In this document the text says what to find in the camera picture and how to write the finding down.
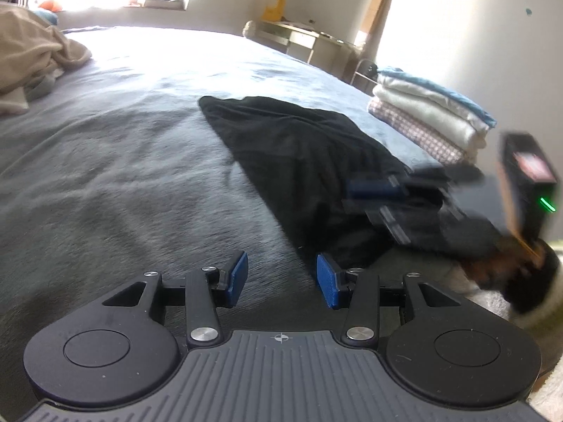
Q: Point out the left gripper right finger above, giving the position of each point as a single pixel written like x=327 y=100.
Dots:
x=357 y=291

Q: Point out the white low cabinet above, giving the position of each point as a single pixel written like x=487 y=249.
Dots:
x=318 y=49

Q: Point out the blue duvet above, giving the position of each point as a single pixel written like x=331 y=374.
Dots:
x=47 y=15

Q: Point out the grey bed blanket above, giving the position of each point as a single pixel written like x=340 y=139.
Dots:
x=117 y=172

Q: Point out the cardboard sheet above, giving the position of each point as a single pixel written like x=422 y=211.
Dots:
x=371 y=29

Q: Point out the yellow box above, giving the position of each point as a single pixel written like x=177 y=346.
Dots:
x=273 y=11

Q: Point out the beige clothes pile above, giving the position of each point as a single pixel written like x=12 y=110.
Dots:
x=34 y=53

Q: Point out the person right hand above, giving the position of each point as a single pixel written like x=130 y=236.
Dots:
x=510 y=263

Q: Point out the orange item on sill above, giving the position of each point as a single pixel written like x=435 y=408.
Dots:
x=51 y=5

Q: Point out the folded clothes stack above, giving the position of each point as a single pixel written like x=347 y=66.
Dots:
x=447 y=125

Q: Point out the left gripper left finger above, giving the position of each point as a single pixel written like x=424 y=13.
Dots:
x=206 y=290

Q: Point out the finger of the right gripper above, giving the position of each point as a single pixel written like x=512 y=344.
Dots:
x=375 y=188

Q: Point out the black t-shirt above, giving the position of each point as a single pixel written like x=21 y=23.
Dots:
x=299 y=161

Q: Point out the metal shoe rack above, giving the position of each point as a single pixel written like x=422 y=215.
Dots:
x=365 y=76

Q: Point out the clothes on window sill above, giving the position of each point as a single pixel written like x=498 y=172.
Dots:
x=174 y=5

